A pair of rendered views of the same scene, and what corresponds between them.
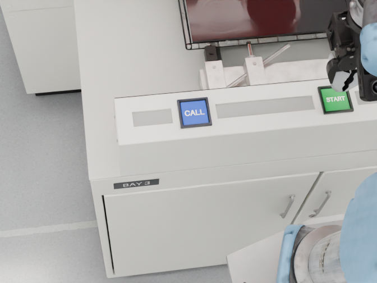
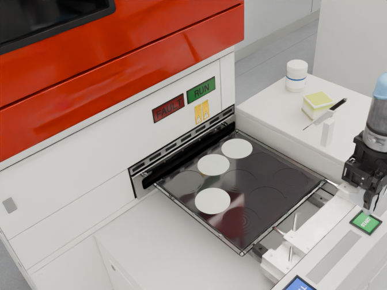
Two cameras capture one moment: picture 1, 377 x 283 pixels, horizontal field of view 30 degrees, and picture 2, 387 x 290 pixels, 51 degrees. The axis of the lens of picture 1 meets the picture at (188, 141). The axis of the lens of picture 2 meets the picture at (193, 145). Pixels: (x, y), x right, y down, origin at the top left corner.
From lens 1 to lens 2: 0.54 m
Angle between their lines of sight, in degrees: 29
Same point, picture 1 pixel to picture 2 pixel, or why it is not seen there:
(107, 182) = not seen: outside the picture
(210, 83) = (279, 267)
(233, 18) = (251, 218)
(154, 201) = not seen: outside the picture
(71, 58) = not seen: outside the picture
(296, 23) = (288, 198)
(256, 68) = (295, 238)
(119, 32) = (180, 278)
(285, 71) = (308, 230)
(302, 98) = (347, 235)
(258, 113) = (335, 263)
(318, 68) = (323, 216)
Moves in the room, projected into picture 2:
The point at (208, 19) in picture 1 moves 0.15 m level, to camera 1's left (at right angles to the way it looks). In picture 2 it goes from (238, 229) to (187, 253)
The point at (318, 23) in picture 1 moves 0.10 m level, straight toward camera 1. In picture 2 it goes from (299, 191) to (315, 217)
